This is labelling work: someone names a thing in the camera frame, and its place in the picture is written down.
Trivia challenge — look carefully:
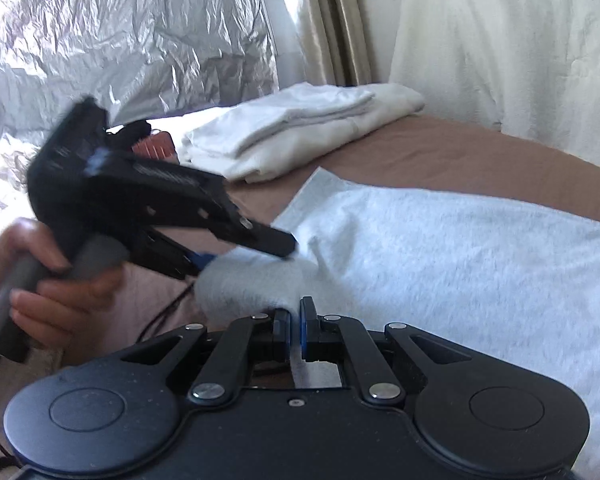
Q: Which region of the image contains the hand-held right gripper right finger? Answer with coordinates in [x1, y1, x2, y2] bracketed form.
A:
[299, 296, 473, 405]

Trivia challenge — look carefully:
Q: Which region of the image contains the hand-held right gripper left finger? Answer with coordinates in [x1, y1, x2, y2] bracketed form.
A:
[121, 307, 292, 404]

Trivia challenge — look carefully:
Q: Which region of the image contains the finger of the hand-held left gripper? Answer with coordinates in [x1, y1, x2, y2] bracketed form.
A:
[207, 195, 299, 260]
[130, 229, 217, 281]

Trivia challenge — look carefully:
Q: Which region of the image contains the white terry towel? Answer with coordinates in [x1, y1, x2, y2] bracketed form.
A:
[195, 166, 600, 480]

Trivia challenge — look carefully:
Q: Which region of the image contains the person's left hand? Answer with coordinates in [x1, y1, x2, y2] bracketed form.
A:
[0, 217, 127, 352]

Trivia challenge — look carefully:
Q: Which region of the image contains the small red ribbed object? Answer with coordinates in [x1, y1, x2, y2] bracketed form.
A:
[131, 131, 177, 164]

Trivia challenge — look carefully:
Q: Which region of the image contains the folded cream cloth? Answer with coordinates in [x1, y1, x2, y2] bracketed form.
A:
[185, 84, 427, 184]

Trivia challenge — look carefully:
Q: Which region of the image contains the folded white towel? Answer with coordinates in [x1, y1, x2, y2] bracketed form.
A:
[182, 81, 377, 157]

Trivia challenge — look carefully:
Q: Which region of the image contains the crinkled silver foil sheet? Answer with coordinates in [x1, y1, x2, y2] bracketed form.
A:
[0, 0, 281, 221]

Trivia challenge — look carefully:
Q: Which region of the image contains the brown bed sheet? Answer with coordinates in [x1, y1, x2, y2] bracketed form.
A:
[0, 112, 600, 396]

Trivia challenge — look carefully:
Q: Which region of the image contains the beige curtain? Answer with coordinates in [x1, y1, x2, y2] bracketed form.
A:
[275, 0, 382, 87]

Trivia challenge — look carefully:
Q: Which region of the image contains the cream quilted duvet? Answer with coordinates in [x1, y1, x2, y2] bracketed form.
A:
[387, 0, 600, 177]

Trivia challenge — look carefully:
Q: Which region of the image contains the black cable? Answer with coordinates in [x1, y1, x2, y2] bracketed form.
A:
[135, 283, 202, 347]

